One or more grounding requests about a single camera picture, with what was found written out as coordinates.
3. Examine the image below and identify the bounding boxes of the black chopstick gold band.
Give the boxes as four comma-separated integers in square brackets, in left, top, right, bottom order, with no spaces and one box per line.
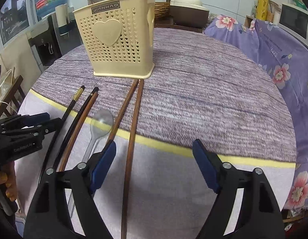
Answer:
[38,85,85,184]

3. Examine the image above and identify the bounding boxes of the brown wooden chopstick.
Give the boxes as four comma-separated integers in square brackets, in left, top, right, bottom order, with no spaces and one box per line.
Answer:
[120,79,145,239]
[56,92,98,171]
[107,79,139,142]

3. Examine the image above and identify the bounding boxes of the small silver metal spoon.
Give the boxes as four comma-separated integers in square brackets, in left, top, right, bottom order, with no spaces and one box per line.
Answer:
[66,108,115,220]

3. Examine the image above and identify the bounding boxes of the cream plastic utensil holder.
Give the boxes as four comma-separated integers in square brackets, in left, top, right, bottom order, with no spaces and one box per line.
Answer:
[73,0,155,79]

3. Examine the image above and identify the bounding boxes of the left hand yellow nails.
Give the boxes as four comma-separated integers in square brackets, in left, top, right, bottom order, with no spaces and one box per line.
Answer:
[0,161,17,202]

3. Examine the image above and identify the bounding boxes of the wooden stool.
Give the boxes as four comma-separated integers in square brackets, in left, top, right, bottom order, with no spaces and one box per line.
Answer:
[0,75,25,118]

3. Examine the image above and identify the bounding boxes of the water dispenser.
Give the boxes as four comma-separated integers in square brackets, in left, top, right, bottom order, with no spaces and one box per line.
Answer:
[28,7,82,71]

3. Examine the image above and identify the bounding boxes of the striped purple tablecloth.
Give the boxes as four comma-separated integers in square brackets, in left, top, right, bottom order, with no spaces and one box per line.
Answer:
[15,29,296,238]

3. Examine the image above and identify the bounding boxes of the purple floral cloth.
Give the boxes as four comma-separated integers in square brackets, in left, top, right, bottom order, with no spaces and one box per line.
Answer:
[204,15,308,210]

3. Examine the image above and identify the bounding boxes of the woven basin sink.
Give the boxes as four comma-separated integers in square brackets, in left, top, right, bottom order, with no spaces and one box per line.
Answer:
[154,2,170,19]

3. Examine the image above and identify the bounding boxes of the white microwave oven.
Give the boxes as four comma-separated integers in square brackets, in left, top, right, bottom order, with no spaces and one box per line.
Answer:
[278,3,308,42]

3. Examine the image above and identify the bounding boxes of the cream brown rice cooker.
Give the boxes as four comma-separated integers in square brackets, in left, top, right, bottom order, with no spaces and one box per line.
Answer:
[170,0,209,29]

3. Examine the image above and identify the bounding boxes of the yellow paper roll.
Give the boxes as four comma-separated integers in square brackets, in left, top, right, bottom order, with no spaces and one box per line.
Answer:
[256,0,269,21]

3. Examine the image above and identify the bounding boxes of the window with white frame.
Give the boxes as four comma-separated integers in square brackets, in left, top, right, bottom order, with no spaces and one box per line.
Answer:
[0,0,36,47]

